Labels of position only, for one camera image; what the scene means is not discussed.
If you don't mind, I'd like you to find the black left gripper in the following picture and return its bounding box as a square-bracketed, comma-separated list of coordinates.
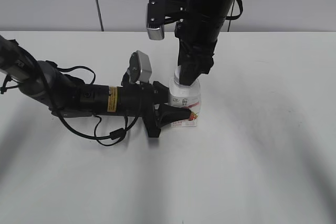
[117, 81, 191, 138]

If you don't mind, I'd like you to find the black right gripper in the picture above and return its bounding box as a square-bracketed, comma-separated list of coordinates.
[174, 22, 217, 86]

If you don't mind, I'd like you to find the white strawberry yogurt drink bottle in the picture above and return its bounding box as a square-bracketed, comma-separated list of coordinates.
[169, 76, 201, 127]

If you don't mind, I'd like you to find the white round bottle cap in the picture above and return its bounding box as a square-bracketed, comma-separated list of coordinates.
[173, 66, 199, 88]

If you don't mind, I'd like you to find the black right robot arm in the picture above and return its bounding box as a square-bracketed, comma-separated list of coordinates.
[175, 0, 234, 86]

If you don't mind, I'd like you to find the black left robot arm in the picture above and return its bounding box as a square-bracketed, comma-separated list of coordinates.
[1, 38, 191, 143]

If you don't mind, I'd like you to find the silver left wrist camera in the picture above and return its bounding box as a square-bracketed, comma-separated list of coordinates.
[127, 50, 152, 83]

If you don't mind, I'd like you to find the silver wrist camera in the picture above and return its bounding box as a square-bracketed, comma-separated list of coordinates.
[127, 50, 152, 83]
[146, 0, 188, 40]

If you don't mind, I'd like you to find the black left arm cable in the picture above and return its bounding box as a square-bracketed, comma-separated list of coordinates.
[39, 65, 144, 147]

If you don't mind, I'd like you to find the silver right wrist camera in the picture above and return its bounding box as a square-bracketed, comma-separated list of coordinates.
[146, 0, 188, 40]

